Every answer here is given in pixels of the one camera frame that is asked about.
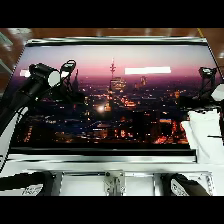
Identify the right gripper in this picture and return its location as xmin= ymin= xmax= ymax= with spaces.
xmin=177 ymin=95 xmax=215 ymax=111

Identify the silver frame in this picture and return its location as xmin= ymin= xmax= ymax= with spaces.
xmin=0 ymin=149 xmax=224 ymax=197

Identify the white shirt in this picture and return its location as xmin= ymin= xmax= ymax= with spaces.
xmin=180 ymin=108 xmax=224 ymax=166

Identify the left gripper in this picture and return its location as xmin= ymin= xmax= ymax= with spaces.
xmin=55 ymin=82 xmax=87 ymax=105

